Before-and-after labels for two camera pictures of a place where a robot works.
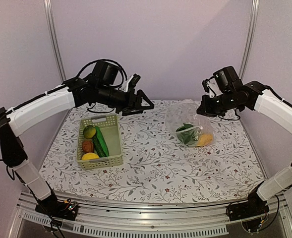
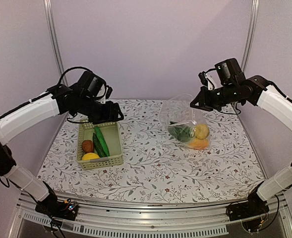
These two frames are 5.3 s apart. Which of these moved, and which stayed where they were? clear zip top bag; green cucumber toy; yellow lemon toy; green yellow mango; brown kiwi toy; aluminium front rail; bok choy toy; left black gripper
Moved: green yellow mango; left black gripper; bok choy toy; clear zip top bag
Stayed: green cucumber toy; aluminium front rail; yellow lemon toy; brown kiwi toy
